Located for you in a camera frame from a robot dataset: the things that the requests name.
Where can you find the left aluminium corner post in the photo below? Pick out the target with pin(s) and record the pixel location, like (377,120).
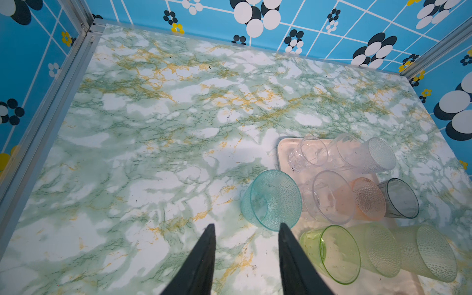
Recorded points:
(41,47)

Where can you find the right aluminium corner post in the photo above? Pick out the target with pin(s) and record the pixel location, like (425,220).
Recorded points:
(447,44)

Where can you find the pale pink plastic tray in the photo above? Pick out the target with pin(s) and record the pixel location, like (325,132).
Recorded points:
(367,283)

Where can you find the dark grey plastic cup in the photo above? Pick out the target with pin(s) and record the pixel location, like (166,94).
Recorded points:
(401,201)

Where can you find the bright green plastic cup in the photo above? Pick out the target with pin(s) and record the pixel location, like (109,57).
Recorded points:
(334,253)

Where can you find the small clear faceted glass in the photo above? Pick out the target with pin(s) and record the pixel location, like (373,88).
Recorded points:
(342,152)

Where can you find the aluminium corner post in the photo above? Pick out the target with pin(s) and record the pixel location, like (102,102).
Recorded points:
(41,47)
(447,44)

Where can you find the light green textured cup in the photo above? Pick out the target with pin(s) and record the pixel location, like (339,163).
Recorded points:
(426,252)

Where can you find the pale green plastic cup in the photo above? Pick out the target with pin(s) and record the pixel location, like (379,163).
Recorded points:
(378,248)

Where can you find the pink textured plastic cup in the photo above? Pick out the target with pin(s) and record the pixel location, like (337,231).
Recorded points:
(359,200)

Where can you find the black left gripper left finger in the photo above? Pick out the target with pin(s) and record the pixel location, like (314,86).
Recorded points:
(195,277)

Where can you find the large clear plastic cup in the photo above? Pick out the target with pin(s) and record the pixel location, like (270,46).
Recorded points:
(329,198)

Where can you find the teal textured cup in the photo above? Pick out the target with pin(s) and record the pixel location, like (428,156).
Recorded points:
(271,199)

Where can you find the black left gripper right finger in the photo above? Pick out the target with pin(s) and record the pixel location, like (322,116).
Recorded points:
(298,275)

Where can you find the clear textured plastic cup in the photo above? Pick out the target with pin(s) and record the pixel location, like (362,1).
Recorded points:
(372,156)

